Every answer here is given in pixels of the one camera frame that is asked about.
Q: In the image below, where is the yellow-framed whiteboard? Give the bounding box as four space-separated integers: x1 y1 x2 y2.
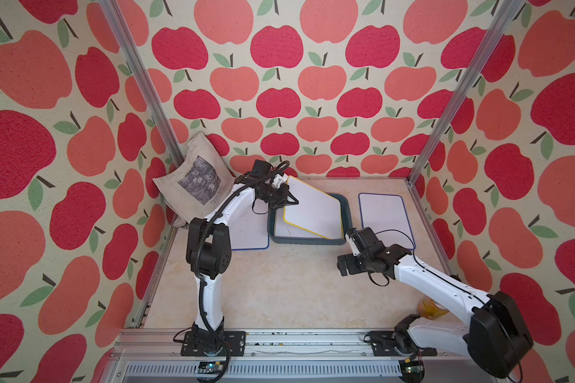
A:
272 218 343 240
281 176 342 229

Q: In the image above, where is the blue-framed whiteboard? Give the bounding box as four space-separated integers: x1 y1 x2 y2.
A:
229 209 270 251
359 193 416 251

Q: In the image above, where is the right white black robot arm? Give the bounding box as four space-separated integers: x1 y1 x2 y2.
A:
337 244 533 379

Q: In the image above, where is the teal plastic storage box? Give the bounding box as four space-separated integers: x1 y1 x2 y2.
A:
267 193 352 246

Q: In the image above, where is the beige printed canvas bag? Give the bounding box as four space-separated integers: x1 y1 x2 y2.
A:
153 132 235 226

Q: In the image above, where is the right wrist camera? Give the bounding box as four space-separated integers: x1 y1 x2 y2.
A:
346 228 386 256

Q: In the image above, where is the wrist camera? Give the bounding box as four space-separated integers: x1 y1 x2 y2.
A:
249 160 274 182
346 228 386 256

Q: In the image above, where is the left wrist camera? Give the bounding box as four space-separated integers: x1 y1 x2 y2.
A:
249 160 274 182

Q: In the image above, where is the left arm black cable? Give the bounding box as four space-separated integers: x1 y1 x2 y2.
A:
191 160 291 383

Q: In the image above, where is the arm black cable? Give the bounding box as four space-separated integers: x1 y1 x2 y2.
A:
191 160 291 383
366 228 523 383

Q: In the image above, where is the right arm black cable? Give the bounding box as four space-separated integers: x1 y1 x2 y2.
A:
366 228 523 383

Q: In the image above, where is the left aluminium frame post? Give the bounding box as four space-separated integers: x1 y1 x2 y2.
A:
99 0 184 167

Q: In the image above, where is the aluminium frame post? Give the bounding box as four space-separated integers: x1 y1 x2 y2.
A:
406 0 525 188
99 0 184 167

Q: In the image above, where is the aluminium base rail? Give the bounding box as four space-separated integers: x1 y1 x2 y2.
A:
94 329 496 382

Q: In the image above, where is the right aluminium frame post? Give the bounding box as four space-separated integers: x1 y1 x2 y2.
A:
406 0 525 188

